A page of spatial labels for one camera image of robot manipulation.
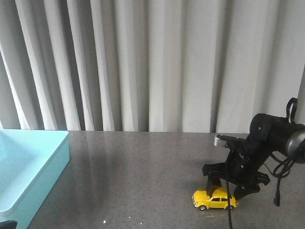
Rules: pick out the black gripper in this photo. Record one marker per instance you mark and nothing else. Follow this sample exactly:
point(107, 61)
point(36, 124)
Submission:
point(241, 167)

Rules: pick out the yellow toy beetle car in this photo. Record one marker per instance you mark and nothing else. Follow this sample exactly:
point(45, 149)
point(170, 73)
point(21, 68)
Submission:
point(217, 199)

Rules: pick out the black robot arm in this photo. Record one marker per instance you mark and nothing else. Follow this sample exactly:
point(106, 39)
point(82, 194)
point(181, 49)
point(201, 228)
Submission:
point(267, 134)

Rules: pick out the light blue tin box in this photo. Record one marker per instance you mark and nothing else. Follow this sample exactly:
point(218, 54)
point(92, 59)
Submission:
point(31, 161)

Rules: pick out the grey pleated curtain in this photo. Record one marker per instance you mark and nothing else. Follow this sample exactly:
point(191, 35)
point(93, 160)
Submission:
point(149, 65)

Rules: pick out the black object at bottom left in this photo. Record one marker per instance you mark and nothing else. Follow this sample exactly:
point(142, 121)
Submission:
point(9, 224)

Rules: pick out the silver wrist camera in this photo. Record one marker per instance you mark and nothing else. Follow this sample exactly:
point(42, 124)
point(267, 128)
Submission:
point(222, 140)

